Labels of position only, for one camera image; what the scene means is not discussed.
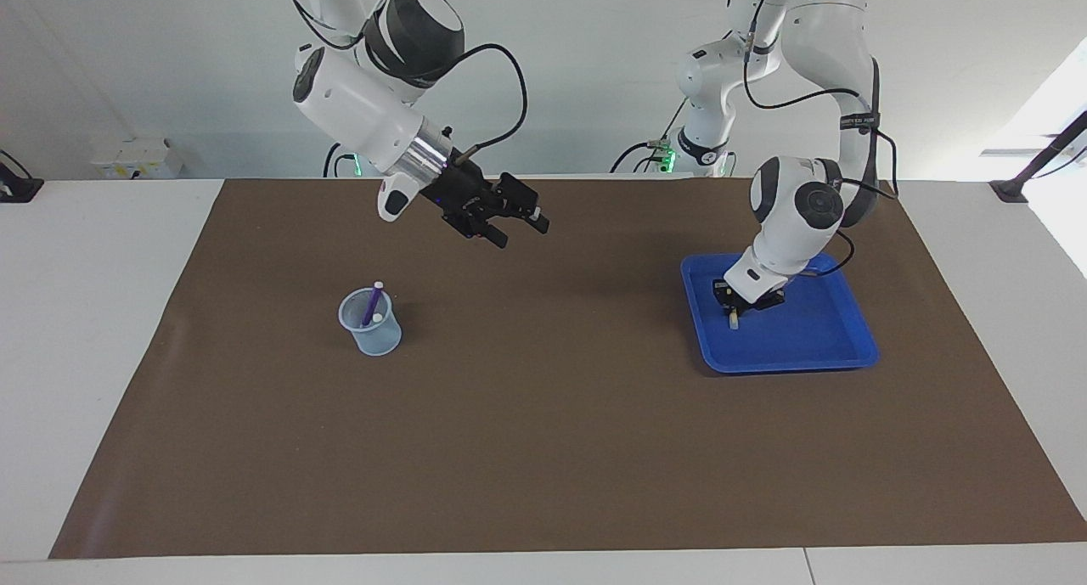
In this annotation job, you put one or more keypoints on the brown table mat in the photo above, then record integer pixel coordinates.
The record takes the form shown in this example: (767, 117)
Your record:
(543, 449)

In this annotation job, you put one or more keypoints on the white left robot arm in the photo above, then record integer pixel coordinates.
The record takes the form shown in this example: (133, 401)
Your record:
(790, 220)

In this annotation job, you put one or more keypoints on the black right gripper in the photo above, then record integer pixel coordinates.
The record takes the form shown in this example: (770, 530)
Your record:
(463, 196)

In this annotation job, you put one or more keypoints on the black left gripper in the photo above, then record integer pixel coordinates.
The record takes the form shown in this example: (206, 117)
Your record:
(734, 298)

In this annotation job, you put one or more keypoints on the purple marker pen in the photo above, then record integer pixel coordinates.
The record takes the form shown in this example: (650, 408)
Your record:
(373, 303)

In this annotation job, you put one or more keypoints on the white wall outlet box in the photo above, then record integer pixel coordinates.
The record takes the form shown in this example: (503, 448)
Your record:
(136, 160)

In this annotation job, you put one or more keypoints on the blue plastic tray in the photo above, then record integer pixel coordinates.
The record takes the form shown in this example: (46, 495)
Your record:
(815, 351)

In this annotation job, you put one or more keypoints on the black table clamp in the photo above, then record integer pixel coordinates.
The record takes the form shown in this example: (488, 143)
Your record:
(17, 190)

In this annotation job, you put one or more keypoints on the translucent plastic cup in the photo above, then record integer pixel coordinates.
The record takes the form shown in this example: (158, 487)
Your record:
(374, 340)

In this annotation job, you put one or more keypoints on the black angled stand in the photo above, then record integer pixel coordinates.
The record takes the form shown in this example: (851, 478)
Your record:
(1010, 190)

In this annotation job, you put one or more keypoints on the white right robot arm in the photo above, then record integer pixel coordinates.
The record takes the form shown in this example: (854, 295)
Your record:
(357, 109)

